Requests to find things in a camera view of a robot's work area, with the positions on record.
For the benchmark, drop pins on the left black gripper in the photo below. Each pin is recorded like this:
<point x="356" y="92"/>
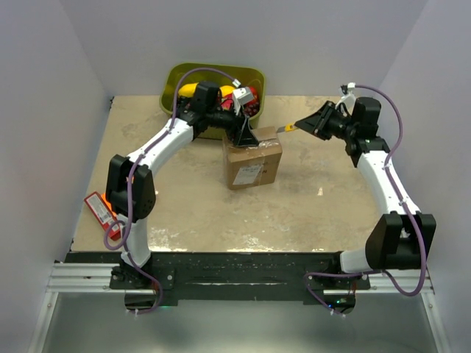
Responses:
<point x="240" y="132"/>

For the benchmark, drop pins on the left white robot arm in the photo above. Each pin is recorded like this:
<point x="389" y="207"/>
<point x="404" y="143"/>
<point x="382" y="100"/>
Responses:
<point x="130" y="188"/>

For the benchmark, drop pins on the olive green plastic bin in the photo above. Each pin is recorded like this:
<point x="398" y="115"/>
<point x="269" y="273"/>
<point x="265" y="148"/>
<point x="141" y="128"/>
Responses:
<point x="247" y="76"/>

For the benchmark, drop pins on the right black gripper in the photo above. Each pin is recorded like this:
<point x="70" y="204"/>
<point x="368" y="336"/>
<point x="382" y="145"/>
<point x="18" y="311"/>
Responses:
<point x="316" y="123"/>

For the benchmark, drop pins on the yellow black utility knife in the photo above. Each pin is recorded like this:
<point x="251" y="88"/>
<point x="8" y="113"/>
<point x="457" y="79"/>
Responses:
<point x="287" y="128"/>

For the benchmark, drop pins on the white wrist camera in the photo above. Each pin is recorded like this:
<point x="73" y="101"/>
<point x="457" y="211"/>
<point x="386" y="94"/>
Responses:
<point x="347" y="95"/>
<point x="241" y="96"/>

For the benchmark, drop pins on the yellow lemon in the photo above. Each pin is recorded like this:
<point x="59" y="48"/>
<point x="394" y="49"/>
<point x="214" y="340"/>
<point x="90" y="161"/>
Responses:
<point x="227" y="90"/>

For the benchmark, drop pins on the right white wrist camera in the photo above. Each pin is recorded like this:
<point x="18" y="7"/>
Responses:
<point x="347" y="95"/>

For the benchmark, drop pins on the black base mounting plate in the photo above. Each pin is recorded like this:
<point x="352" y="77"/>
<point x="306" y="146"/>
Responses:
<point x="171" y="277"/>

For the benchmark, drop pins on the brown cardboard express box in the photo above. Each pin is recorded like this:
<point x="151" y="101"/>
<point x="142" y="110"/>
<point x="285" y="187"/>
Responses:
<point x="247" y="167"/>

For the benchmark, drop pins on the yellow mango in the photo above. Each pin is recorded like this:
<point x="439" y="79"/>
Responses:
<point x="187" y="90"/>

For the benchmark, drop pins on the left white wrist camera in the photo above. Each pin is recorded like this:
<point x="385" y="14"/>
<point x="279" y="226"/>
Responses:
<point x="241" y="96"/>

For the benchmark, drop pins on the dark red grape bunch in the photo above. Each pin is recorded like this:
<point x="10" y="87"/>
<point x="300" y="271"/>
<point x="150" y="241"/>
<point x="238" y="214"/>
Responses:
<point x="251" y="109"/>

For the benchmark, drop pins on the red small box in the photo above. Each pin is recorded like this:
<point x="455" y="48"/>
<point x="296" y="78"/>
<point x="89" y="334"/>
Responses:
<point x="100" y="209"/>

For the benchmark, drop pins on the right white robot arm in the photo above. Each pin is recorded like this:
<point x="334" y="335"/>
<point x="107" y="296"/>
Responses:
<point x="402" y="237"/>

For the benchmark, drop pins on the red apple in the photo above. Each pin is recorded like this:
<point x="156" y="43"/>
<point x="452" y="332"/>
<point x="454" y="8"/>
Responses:
<point x="255" y="99"/>

